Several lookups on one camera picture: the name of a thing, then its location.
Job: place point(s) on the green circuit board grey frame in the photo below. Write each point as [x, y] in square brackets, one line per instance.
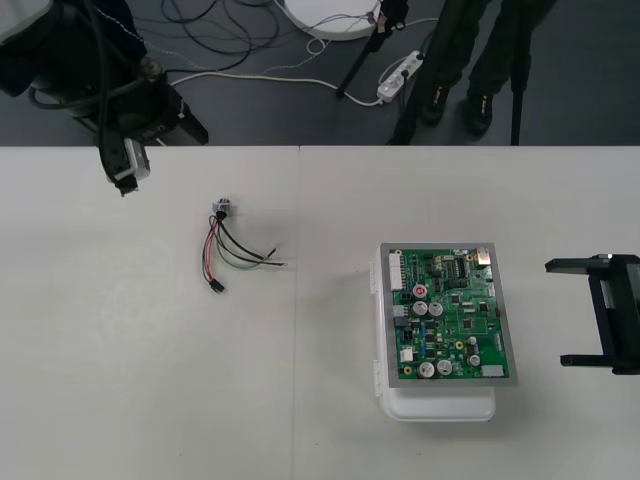
[450, 320]

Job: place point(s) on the white round base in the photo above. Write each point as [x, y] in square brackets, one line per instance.
[330, 20]

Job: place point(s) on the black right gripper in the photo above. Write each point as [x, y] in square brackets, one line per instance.
[620, 315]

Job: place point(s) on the white power strip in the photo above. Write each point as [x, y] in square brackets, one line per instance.
[395, 80]

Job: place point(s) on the silver and black left arm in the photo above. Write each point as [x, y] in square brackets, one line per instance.
[30, 65]

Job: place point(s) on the round grey metal knob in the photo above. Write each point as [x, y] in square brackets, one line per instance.
[150, 67]

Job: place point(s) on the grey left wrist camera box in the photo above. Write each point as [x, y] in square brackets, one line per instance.
[139, 160]

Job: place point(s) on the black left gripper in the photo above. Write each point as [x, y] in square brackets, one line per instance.
[150, 120]

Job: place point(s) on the dark fabric with white stitching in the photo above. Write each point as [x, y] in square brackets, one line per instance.
[120, 35]

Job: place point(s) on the black tripod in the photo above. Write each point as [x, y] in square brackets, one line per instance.
[517, 115]
[357, 65]

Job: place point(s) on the person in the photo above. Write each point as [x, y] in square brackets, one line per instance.
[500, 50]

